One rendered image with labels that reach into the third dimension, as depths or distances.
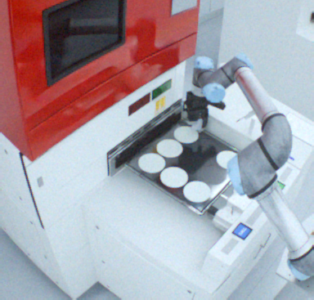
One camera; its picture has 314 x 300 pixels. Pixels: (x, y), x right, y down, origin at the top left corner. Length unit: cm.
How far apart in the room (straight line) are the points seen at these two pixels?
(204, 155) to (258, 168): 53
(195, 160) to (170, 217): 25
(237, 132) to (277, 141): 57
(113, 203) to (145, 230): 17
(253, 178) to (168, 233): 46
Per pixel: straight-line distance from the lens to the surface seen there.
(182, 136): 169
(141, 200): 156
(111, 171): 158
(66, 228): 159
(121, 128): 151
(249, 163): 113
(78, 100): 117
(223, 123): 170
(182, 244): 145
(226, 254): 128
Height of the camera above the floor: 204
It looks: 43 degrees down
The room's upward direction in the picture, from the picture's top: 4 degrees clockwise
